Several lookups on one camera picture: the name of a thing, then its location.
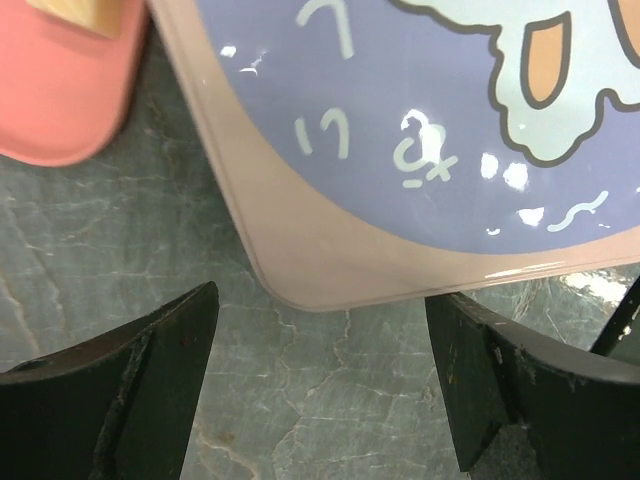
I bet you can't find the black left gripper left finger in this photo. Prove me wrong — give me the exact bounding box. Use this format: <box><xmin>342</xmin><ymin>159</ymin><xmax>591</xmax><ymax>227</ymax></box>
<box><xmin>1</xmin><ymin>282</ymin><xmax>219</xmax><ymax>479</ymax></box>

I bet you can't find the silver tin lid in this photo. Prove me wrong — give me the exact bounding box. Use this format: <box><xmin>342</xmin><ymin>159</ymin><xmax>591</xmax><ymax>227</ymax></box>
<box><xmin>150</xmin><ymin>1</ymin><xmax>639</xmax><ymax>310</ymax></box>

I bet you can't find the white square chocolate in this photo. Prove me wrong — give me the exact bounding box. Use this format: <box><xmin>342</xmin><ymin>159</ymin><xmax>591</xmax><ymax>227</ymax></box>
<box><xmin>26</xmin><ymin>0</ymin><xmax>125</xmax><ymax>38</ymax></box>

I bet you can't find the pink chocolate tray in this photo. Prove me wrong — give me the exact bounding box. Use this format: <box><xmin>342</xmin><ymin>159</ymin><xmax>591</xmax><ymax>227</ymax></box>
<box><xmin>1</xmin><ymin>1</ymin><xmax>149</xmax><ymax>167</ymax></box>

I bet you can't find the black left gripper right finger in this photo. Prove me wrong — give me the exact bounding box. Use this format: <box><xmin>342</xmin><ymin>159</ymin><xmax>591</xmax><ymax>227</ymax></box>
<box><xmin>425</xmin><ymin>293</ymin><xmax>639</xmax><ymax>479</ymax></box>

